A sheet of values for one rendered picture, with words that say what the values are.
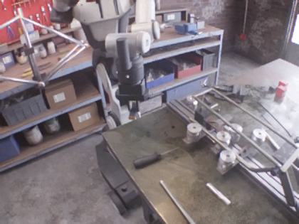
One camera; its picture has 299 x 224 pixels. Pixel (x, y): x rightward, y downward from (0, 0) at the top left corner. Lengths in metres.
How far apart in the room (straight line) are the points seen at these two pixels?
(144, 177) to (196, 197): 0.18
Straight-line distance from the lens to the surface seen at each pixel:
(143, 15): 0.94
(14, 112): 1.90
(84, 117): 2.07
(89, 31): 1.03
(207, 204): 0.64
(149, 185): 0.67
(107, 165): 1.66
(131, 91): 0.70
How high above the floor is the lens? 1.44
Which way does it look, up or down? 37 degrees down
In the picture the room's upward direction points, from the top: 3 degrees counter-clockwise
